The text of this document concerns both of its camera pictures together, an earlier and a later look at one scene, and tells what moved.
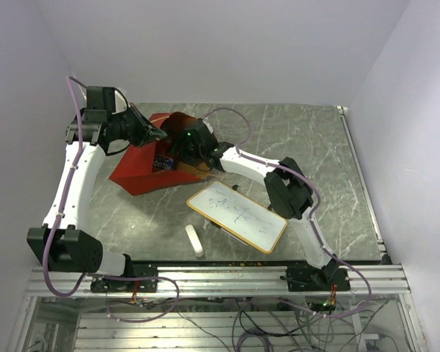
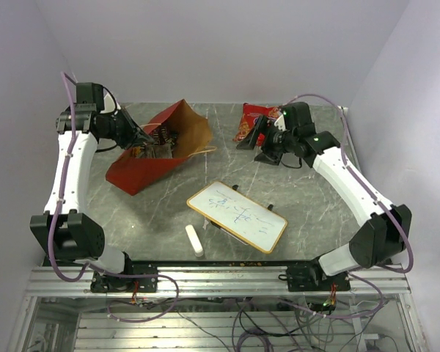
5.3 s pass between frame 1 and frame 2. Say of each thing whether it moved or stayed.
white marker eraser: stayed
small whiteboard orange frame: stayed
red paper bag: moved
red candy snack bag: moved
